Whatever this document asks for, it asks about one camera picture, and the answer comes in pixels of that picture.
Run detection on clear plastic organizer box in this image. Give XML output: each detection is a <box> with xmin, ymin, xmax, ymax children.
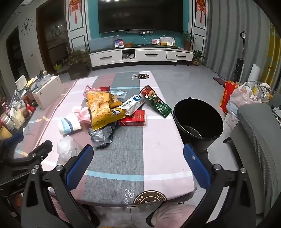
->
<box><xmin>36</xmin><ymin>73</ymin><xmax>52</xmax><ymax>87</ymax></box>

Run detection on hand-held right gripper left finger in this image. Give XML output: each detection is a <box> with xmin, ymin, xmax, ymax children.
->
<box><xmin>21</xmin><ymin>144</ymin><xmax>100</xmax><ymax>228</ymax></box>

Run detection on small potted floor plant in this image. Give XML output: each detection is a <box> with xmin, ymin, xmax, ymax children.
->
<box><xmin>192</xmin><ymin>50</ymin><xmax>205</xmax><ymax>66</ymax></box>

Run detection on group of bottles and jars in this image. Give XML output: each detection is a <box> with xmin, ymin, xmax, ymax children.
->
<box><xmin>0</xmin><ymin>88</ymin><xmax>38</xmax><ymax>136</ymax></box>

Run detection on white plastic bag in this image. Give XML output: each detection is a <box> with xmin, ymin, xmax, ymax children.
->
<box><xmin>226</xmin><ymin>82</ymin><xmax>259</xmax><ymax>116</ymax></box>

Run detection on red cigarette box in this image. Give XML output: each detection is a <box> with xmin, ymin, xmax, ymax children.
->
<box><xmin>119</xmin><ymin>110</ymin><xmax>146</xmax><ymax>127</ymax></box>

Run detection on white crumpled tissue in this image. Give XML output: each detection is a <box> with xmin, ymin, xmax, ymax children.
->
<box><xmin>57</xmin><ymin>135</ymin><xmax>83</xmax><ymax>161</ymax></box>

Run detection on white cabinet box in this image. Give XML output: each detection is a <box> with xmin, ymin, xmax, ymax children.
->
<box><xmin>32</xmin><ymin>75</ymin><xmax>64</xmax><ymax>110</ymax></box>

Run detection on white television cabinet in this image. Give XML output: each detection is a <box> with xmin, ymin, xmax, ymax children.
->
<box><xmin>89</xmin><ymin>45</ymin><xmax>194</xmax><ymax>67</ymax></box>

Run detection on grey plastic bag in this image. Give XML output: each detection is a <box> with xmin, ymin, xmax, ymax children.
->
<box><xmin>88</xmin><ymin>123</ymin><xmax>117</xmax><ymax>149</ymax></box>

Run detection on clear plastic bag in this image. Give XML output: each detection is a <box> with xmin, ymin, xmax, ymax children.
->
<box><xmin>110</xmin><ymin>89</ymin><xmax>128</xmax><ymax>101</ymax></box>

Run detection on green snack bag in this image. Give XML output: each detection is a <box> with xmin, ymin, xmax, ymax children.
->
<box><xmin>140</xmin><ymin>85</ymin><xmax>172</xmax><ymax>119</ymax></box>

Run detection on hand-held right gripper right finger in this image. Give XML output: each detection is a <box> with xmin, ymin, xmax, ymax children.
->
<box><xmin>183</xmin><ymin>143</ymin><xmax>257</xmax><ymax>228</ymax></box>

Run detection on upright vacuum cleaner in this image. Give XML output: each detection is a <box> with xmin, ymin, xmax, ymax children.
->
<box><xmin>235</xmin><ymin>31</ymin><xmax>246</xmax><ymax>82</ymax></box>

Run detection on red knot decoration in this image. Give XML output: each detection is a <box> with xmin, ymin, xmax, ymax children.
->
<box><xmin>69</xmin><ymin>0</ymin><xmax>82</xmax><ymax>24</ymax></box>
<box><xmin>196</xmin><ymin>0</ymin><xmax>207</xmax><ymax>23</ymax></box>

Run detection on large black television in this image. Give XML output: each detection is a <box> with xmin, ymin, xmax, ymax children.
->
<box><xmin>98</xmin><ymin>0</ymin><xmax>184</xmax><ymax>34</ymax></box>

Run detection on pink plastic bag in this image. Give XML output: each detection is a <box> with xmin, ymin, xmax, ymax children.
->
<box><xmin>75</xmin><ymin>85</ymin><xmax>97</xmax><ymax>124</ymax></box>

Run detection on black white patterned bag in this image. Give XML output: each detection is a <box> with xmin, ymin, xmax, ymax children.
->
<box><xmin>252</xmin><ymin>82</ymin><xmax>274</xmax><ymax>103</ymax></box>

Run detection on yellow snack bag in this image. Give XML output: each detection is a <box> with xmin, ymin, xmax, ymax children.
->
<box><xmin>86</xmin><ymin>90</ymin><xmax>124</xmax><ymax>131</ymax></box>

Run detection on black bucket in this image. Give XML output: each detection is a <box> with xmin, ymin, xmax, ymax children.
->
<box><xmin>173</xmin><ymin>98</ymin><xmax>224</xmax><ymax>154</ymax></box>

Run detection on potted plant in orange pot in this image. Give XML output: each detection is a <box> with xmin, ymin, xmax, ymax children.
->
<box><xmin>181</xmin><ymin>30</ymin><xmax>197</xmax><ymax>51</ymax></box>

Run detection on pink fleece trousers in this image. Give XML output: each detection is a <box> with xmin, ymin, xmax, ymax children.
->
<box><xmin>146</xmin><ymin>204</ymin><xmax>198</xmax><ymax>228</ymax></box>

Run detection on grey translucent box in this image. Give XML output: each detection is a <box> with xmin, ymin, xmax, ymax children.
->
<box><xmin>88</xmin><ymin>36</ymin><xmax>115</xmax><ymax>53</ymax></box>

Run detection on grey chair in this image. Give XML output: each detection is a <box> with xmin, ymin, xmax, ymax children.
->
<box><xmin>224</xmin><ymin>103</ymin><xmax>281</xmax><ymax>217</ymax></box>

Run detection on deer wall clock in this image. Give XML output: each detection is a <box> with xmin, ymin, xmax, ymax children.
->
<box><xmin>21</xmin><ymin>18</ymin><xmax>34</xmax><ymax>33</ymax></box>

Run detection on black planter stand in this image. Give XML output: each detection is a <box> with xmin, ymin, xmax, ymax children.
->
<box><xmin>68</xmin><ymin>63</ymin><xmax>91</xmax><ymax>80</ymax></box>

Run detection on bushy green plants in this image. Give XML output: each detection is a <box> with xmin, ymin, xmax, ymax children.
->
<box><xmin>67</xmin><ymin>50</ymin><xmax>89</xmax><ymax>66</ymax></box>

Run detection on yellow patterned curtain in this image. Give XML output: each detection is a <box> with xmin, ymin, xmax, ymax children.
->
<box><xmin>266</xmin><ymin>22</ymin><xmax>281</xmax><ymax>88</ymax></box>

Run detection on grey curtain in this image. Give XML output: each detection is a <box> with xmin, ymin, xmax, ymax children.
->
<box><xmin>206</xmin><ymin>0</ymin><xmax>273</xmax><ymax>84</ymax></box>

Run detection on white paper box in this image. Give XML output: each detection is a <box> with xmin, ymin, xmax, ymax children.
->
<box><xmin>15</xmin><ymin>75</ymin><xmax>28</xmax><ymax>90</ymax></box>

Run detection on dark wooden display cabinet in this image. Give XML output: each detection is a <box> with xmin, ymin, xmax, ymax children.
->
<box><xmin>36</xmin><ymin>4</ymin><xmax>71</xmax><ymax>75</ymax></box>

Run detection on orange shopping bag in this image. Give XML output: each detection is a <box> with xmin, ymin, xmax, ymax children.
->
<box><xmin>220</xmin><ymin>81</ymin><xmax>242</xmax><ymax>114</ymax></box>

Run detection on white medicine box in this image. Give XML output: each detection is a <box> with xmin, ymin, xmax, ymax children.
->
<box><xmin>120</xmin><ymin>95</ymin><xmax>146</xmax><ymax>116</ymax></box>

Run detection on blue face mask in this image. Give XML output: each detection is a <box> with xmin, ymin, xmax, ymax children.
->
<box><xmin>57</xmin><ymin>113</ymin><xmax>82</xmax><ymax>137</ymax></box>

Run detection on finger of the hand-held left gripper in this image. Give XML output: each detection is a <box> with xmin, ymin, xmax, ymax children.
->
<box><xmin>6</xmin><ymin>140</ymin><xmax>53</xmax><ymax>173</ymax></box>
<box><xmin>0</xmin><ymin>132</ymin><xmax>24</xmax><ymax>152</ymax></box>

